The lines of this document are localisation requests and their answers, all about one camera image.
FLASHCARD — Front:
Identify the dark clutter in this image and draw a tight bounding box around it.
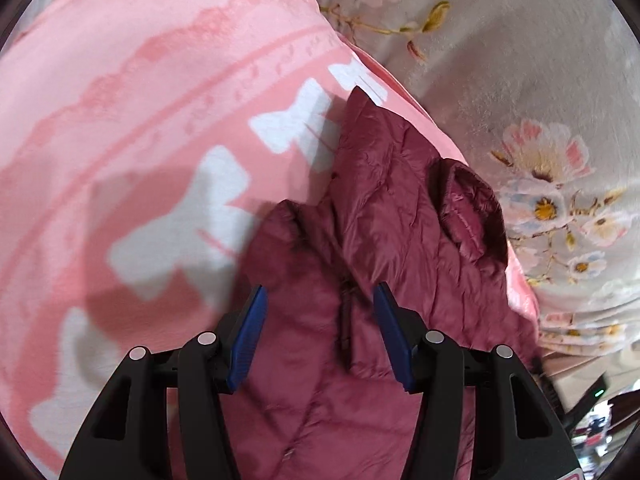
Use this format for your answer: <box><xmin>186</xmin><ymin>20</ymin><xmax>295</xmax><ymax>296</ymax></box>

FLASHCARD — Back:
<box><xmin>542</xmin><ymin>355</ymin><xmax>628</xmax><ymax>471</ymax></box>

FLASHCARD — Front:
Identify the maroon puffer jacket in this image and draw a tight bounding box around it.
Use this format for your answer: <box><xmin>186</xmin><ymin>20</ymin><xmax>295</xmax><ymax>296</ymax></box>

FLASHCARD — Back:
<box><xmin>167</xmin><ymin>85</ymin><xmax>546</xmax><ymax>480</ymax></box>

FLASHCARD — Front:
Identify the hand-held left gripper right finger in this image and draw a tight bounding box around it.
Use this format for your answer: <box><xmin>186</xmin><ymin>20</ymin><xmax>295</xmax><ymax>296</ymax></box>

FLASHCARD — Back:
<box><xmin>372</xmin><ymin>281</ymin><xmax>583</xmax><ymax>480</ymax></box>

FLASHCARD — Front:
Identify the pink bow-print blanket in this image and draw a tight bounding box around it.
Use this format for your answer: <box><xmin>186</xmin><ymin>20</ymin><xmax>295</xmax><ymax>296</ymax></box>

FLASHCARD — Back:
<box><xmin>0</xmin><ymin>0</ymin><xmax>541</xmax><ymax>480</ymax></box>

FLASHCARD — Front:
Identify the grey floral blanket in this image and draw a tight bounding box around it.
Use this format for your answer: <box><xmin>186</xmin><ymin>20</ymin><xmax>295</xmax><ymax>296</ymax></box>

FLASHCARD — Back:
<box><xmin>290</xmin><ymin>0</ymin><xmax>640</xmax><ymax>356</ymax></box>

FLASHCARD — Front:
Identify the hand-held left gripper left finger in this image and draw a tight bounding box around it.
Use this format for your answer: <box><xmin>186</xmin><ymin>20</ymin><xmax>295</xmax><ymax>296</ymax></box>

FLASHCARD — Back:
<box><xmin>59</xmin><ymin>284</ymin><xmax>268</xmax><ymax>480</ymax></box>

